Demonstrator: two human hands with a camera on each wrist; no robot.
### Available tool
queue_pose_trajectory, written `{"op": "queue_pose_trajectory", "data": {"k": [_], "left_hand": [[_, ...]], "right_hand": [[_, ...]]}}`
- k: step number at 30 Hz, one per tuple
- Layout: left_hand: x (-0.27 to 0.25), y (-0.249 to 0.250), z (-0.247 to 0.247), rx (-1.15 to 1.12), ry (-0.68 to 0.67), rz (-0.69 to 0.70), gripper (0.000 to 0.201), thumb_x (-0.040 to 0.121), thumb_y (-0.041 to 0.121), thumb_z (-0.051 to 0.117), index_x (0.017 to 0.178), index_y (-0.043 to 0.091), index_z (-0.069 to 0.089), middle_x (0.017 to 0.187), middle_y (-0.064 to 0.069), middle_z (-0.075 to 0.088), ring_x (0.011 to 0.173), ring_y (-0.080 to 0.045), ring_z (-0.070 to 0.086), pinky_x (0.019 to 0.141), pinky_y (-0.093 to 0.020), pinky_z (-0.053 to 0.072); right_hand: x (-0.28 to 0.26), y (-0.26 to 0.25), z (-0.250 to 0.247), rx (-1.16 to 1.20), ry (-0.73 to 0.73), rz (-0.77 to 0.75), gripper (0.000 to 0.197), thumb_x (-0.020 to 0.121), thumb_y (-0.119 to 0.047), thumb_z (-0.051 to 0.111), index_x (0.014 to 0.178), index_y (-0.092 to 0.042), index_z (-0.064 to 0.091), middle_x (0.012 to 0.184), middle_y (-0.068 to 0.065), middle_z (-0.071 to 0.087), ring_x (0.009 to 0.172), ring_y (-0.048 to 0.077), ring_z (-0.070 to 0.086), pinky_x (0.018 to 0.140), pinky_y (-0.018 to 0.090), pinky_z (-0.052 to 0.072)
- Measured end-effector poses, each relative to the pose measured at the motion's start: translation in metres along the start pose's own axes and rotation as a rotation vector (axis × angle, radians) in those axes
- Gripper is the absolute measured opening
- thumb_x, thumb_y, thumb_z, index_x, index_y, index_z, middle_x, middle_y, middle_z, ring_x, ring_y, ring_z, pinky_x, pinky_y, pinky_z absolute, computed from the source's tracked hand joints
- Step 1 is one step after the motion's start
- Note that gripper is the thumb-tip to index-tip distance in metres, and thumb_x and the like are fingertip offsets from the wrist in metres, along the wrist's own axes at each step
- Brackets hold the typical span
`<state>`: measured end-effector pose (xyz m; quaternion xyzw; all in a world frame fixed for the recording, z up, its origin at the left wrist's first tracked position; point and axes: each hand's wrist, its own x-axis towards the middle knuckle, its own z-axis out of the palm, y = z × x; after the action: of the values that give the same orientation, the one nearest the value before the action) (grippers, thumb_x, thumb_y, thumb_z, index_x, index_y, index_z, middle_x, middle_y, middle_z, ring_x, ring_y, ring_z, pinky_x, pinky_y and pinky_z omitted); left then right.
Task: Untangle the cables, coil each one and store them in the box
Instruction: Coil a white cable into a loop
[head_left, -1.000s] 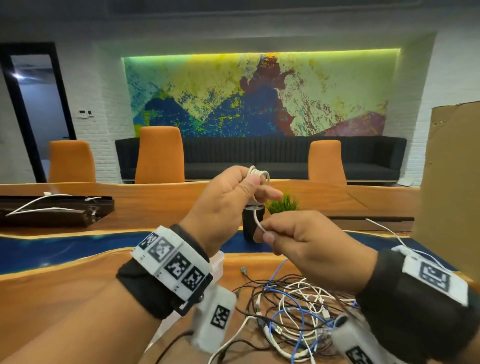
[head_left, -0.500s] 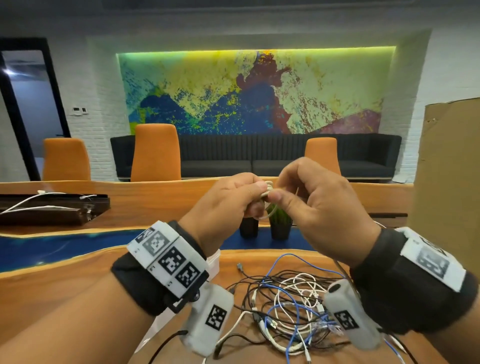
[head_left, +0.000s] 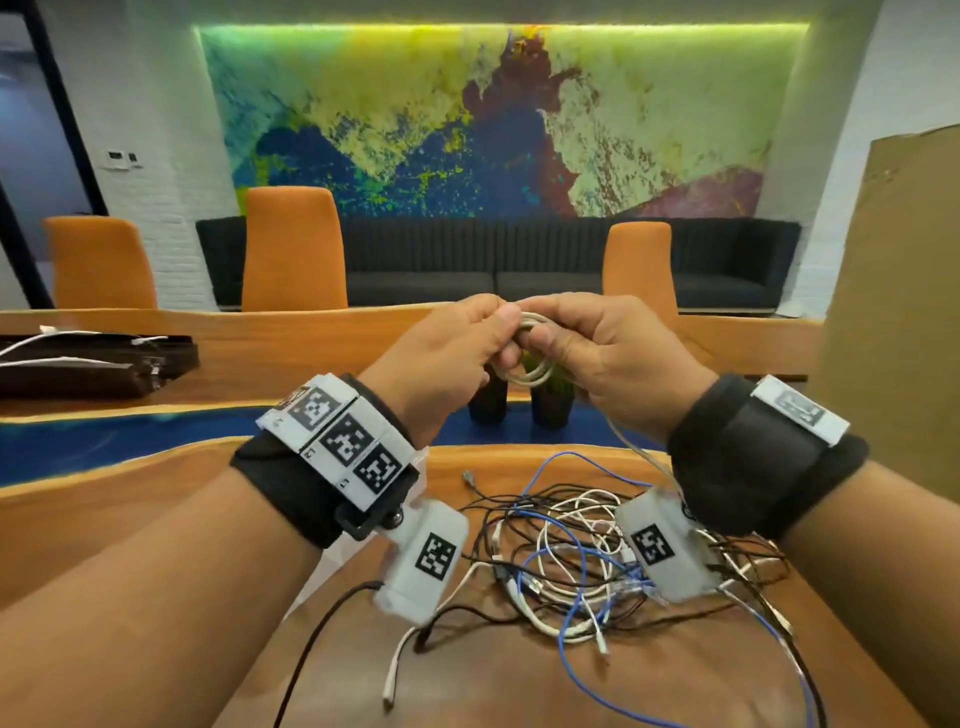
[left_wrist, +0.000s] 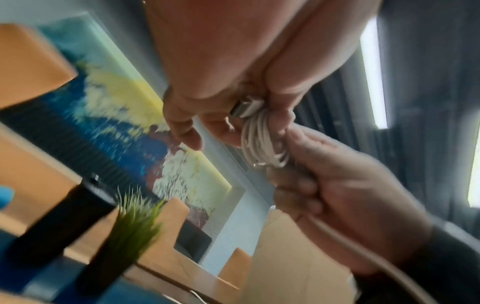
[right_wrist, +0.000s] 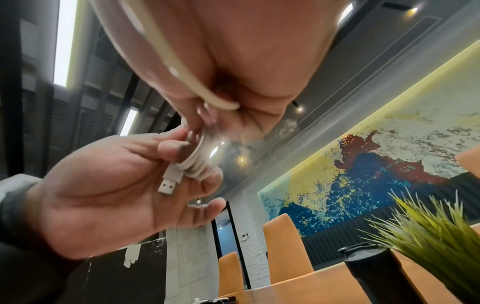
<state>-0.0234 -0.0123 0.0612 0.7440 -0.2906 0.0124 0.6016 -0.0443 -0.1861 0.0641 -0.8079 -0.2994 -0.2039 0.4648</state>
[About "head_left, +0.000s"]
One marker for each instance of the black cylinder pot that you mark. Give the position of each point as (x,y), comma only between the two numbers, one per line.
(487,405)

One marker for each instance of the person's right forearm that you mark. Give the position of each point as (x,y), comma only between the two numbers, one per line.
(885,570)

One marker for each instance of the dark brown leather case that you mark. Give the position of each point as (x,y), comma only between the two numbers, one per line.
(82,379)

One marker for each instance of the white wall switch panel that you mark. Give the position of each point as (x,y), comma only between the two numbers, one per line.
(122,159)

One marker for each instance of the brown cardboard sheet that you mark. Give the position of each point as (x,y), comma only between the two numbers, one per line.
(892,300)

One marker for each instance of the black door frame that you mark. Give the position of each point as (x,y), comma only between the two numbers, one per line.
(75,135)

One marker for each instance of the black sofa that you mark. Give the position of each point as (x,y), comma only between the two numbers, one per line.
(450,255)

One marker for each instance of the tall orange chair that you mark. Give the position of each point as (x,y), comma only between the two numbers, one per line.
(292,247)

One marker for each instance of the black left wristband with markers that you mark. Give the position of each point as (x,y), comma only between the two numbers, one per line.
(300,487)

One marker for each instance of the black right wristband with marker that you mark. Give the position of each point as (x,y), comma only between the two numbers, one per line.
(750,457)

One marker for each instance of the colourful abstract wall painting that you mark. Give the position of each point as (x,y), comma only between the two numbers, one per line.
(450,112)

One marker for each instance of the green potted plant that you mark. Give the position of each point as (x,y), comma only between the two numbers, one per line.
(553,409)

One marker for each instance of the person's left forearm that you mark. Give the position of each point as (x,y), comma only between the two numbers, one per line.
(150,600)

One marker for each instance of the person's right hand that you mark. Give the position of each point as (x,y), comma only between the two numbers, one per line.
(622,360)

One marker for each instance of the person's left hand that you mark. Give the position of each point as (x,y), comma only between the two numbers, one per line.
(435,360)

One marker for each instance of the clear plastic organizer box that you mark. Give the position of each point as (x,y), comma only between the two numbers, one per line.
(352,555)

